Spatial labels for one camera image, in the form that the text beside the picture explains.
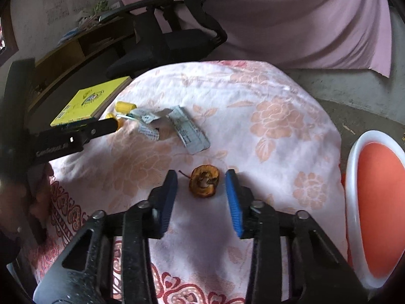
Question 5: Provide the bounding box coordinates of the brown apple slice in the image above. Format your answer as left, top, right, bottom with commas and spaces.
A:
178, 165, 220, 198

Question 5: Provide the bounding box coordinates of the person left hand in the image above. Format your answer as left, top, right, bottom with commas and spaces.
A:
1, 163, 54, 246

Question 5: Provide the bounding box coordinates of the grey blister wrapper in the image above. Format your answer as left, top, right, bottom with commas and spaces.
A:
167, 106, 211, 155

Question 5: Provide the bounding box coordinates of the yellow book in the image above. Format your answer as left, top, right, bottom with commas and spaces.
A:
50, 76, 132, 127

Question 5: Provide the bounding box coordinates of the torn white green tube box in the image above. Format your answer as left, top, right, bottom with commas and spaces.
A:
117, 108, 172, 141

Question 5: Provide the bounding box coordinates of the floral pink tablecloth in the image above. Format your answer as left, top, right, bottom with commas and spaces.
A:
30, 61, 347, 303

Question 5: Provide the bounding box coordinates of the wooden shelf desk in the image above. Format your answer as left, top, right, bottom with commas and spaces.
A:
28, 17, 135, 113

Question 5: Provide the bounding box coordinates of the red white plastic basin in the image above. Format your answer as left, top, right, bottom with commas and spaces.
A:
345, 130, 404, 291

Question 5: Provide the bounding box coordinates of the black office chair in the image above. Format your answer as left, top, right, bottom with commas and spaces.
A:
99, 0, 228, 80

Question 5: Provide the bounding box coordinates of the pink hanging cloth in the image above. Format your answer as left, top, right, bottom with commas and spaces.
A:
107, 0, 393, 78

